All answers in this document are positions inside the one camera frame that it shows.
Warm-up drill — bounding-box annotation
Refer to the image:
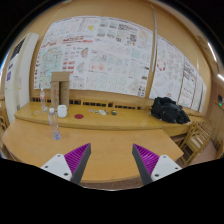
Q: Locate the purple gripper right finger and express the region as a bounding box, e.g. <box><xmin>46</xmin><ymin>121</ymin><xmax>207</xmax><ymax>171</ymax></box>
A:
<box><xmin>132</xmin><ymin>144</ymin><xmax>181</xmax><ymax>185</ymax></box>

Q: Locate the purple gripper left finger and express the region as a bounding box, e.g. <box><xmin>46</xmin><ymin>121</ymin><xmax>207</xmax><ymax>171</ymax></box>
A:
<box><xmin>42</xmin><ymin>143</ymin><xmax>91</xmax><ymax>184</ymax></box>

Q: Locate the clear plastic water bottle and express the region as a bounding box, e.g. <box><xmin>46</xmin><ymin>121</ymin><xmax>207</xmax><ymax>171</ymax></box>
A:
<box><xmin>48</xmin><ymin>108</ymin><xmax>61</xmax><ymax>140</ymax></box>

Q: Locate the far clear water bottle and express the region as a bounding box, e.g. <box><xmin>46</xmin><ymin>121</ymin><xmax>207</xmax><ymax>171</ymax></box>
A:
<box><xmin>40</xmin><ymin>88</ymin><xmax>46</xmax><ymax>108</ymax></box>

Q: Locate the dark red round coaster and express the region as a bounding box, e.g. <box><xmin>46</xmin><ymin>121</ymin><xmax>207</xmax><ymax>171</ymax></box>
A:
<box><xmin>74</xmin><ymin>114</ymin><xmax>84</xmax><ymax>119</ymax></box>

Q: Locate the white cup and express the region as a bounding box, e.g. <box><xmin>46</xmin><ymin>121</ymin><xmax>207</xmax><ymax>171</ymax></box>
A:
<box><xmin>57</xmin><ymin>105</ymin><xmax>67</xmax><ymax>118</ymax></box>

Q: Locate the wooden chair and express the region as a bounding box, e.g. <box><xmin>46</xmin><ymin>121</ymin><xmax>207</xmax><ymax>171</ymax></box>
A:
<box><xmin>180</xmin><ymin>121</ymin><xmax>214</xmax><ymax>166</ymax></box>

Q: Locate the black backpack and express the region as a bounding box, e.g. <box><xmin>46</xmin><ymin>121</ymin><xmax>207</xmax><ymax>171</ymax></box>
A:
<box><xmin>151</xmin><ymin>97</ymin><xmax>190</xmax><ymax>124</ymax></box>

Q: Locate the small white object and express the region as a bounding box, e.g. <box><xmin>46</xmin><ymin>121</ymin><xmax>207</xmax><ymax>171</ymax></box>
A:
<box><xmin>99</xmin><ymin>110</ymin><xmax>106</xmax><ymax>115</ymax></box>

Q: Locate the small dark round object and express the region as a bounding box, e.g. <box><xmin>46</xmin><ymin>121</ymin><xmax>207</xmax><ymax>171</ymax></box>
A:
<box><xmin>111</xmin><ymin>110</ymin><xmax>117</xmax><ymax>115</ymax></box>

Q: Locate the brown cardboard box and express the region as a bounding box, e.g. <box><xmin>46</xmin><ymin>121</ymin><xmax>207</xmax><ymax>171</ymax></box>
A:
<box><xmin>51</xmin><ymin>72</ymin><xmax>70</xmax><ymax>108</ymax></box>

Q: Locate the white door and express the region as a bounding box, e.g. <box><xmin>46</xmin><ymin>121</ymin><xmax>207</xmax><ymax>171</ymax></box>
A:
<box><xmin>4</xmin><ymin>32</ymin><xmax>39</xmax><ymax>122</ymax></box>

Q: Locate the right poster sheet wall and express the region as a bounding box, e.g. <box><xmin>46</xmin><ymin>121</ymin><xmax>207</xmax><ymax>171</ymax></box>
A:
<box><xmin>149</xmin><ymin>36</ymin><xmax>207</xmax><ymax>112</ymax></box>

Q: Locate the large poster sheet wall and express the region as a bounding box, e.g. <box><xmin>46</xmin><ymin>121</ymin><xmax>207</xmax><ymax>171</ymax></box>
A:
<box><xmin>34</xmin><ymin>16</ymin><xmax>153</xmax><ymax>97</ymax></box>

